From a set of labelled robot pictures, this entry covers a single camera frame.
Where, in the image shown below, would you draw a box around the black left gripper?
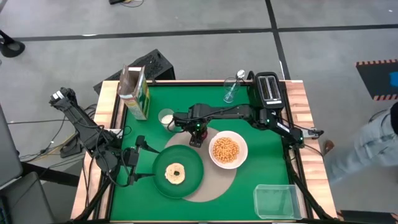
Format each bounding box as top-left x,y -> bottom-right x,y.
123,143 -> 161,185

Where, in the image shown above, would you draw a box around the bagel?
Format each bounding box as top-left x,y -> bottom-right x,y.
164,162 -> 186,185

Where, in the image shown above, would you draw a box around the clear drinking glass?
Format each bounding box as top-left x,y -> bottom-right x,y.
223,77 -> 241,103

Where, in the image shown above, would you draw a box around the metal spoon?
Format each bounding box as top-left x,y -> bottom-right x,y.
229,69 -> 246,96

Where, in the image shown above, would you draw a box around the colourful cereal box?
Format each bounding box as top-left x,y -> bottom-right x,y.
117,64 -> 152,121

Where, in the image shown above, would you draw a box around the glass of milk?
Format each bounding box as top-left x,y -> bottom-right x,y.
157,108 -> 175,131

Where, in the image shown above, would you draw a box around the orange cereal pieces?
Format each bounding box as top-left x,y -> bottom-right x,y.
212,137 -> 240,164

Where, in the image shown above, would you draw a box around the green felt table mat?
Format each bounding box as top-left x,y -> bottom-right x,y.
110,84 -> 292,222

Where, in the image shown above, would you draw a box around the green plate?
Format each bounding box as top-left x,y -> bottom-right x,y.
151,144 -> 205,199

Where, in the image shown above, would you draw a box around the white bowl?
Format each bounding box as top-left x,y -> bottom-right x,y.
208,130 -> 249,170

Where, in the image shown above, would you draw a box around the round beige placemat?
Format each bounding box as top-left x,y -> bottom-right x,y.
164,125 -> 238,203

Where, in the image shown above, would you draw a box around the black perforated crate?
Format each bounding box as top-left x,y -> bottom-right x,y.
93,49 -> 176,95

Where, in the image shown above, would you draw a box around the black floor power supply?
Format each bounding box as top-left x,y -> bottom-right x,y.
60,136 -> 88,159

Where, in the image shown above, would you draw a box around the black toaster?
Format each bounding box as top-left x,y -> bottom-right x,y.
248,71 -> 286,124

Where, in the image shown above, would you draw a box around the clear plastic container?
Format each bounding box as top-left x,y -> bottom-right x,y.
253,184 -> 304,220

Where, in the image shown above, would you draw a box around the person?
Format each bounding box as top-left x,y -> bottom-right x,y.
322,101 -> 398,185

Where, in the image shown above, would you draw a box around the black stand base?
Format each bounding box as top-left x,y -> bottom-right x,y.
0,30 -> 25,58

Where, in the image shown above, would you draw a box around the black hazard-striped floor mat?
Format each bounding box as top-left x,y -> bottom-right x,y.
337,210 -> 398,224
356,58 -> 398,101

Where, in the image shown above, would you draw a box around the black device with cable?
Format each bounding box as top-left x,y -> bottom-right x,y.
108,0 -> 144,8

